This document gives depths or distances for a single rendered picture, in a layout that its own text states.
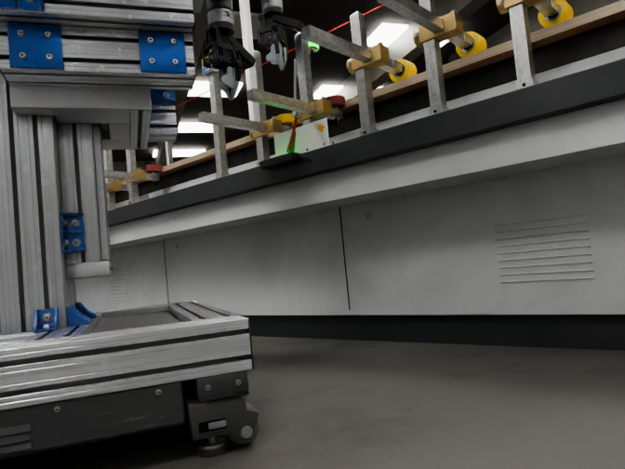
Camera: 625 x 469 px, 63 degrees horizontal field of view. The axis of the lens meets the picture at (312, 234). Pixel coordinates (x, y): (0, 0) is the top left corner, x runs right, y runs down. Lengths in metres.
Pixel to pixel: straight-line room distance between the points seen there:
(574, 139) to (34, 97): 1.22
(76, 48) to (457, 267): 1.24
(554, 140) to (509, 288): 0.49
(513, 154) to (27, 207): 1.16
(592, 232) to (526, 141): 0.33
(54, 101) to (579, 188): 1.33
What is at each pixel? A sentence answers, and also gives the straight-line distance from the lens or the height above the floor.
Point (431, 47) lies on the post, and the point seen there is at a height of 0.90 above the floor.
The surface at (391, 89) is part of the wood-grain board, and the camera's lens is 1.84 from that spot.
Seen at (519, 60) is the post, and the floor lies 0.78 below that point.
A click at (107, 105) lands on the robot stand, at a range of 1.19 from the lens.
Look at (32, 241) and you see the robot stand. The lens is 1.21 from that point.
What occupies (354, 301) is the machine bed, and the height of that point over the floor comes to 0.15.
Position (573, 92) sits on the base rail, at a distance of 1.39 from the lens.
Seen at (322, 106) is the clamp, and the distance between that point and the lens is 1.79.
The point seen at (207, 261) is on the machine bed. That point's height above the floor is 0.37.
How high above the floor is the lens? 0.31
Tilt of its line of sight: 3 degrees up
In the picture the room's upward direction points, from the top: 5 degrees counter-clockwise
